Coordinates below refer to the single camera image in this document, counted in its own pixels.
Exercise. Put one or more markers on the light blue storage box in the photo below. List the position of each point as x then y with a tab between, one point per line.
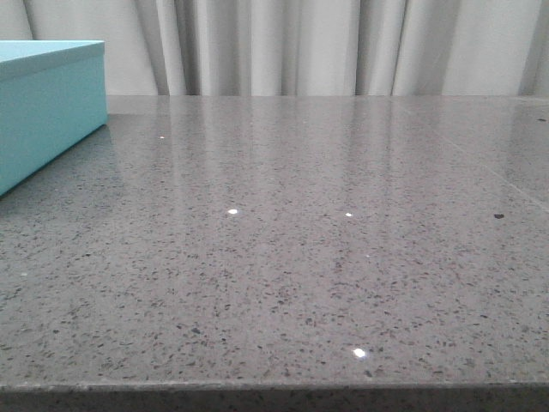
53	94

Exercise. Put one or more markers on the white pleated curtain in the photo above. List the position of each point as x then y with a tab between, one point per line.
311	48

